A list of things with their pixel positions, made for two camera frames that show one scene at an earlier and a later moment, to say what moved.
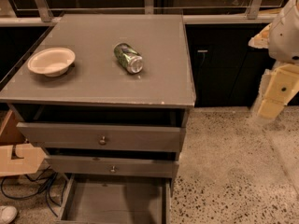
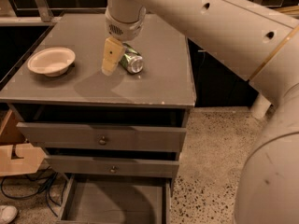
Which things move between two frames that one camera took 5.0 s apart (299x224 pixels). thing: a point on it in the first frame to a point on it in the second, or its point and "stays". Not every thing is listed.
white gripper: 285,36 to 123,30
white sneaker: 7,214 stays
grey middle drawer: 112,166 stays
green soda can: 128,57 stays
